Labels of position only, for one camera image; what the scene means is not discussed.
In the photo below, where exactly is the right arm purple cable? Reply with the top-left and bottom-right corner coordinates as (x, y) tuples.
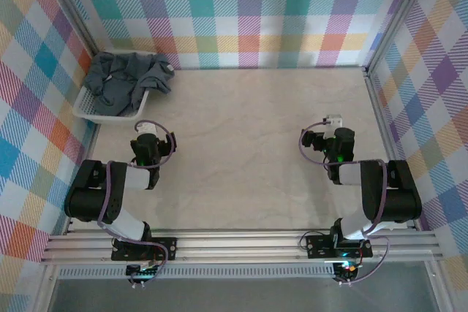
(299, 121), (391, 284)

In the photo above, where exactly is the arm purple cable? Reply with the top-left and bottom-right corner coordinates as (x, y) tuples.
(299, 121), (391, 284)
(96, 119), (178, 284)

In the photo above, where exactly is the right aluminium frame post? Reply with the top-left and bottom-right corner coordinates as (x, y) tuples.
(364, 0), (440, 72)

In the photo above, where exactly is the aluminium side rail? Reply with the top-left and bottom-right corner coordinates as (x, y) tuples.
(364, 69), (418, 228)

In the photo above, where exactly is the slotted grey cable duct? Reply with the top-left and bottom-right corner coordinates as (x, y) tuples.
(58, 267), (336, 280)

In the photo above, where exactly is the grey-blue t-shirt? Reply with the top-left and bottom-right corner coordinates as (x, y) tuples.
(83, 51), (176, 117)

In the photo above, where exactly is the left aluminium frame post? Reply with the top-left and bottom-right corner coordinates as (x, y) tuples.
(36, 0), (104, 58)

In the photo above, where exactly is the white plastic mesh basket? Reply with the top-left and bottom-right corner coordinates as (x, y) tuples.
(72, 48), (151, 126)

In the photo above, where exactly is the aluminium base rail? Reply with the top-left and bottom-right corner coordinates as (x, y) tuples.
(39, 229), (445, 265)

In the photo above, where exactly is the aluminium frame post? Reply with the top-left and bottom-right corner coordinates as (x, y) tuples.
(36, 0), (104, 58)
(364, 0), (440, 72)

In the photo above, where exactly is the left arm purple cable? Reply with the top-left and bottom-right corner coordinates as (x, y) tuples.
(96, 119), (178, 284)

